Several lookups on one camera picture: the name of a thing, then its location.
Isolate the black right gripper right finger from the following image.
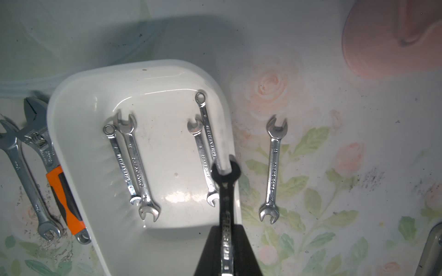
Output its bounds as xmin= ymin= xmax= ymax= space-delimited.
xmin=233 ymin=224 xmax=263 ymax=276

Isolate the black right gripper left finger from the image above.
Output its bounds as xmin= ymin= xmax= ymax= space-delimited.
xmin=194 ymin=226 xmax=222 ymax=276

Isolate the silver double open-end wrench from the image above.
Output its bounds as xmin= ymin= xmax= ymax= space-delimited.
xmin=259 ymin=115 xmax=288 ymax=224

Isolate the small silver combination wrench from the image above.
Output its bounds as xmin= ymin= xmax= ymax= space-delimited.
xmin=195 ymin=92 xmax=241 ymax=276

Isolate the large silver open-end wrench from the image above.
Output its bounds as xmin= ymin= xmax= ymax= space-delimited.
xmin=1 ymin=120 xmax=62 ymax=242

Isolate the orange handled adjustable wrench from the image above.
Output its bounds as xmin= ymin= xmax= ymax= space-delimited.
xmin=17 ymin=97 xmax=91 ymax=244

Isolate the silver open-end wrench right box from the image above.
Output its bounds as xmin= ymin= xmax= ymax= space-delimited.
xmin=187 ymin=117 xmax=219 ymax=208

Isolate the white plastic storage box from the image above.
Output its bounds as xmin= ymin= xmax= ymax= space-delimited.
xmin=47 ymin=60 xmax=235 ymax=276

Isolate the silver open-end wrench in box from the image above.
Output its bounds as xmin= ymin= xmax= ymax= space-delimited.
xmin=113 ymin=111 xmax=161 ymax=223

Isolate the silver combination wrench in box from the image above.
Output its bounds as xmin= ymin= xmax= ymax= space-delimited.
xmin=103 ymin=124 xmax=142 ymax=205

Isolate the pink cup with items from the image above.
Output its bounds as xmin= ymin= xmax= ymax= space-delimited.
xmin=342 ymin=1 xmax=442 ymax=78

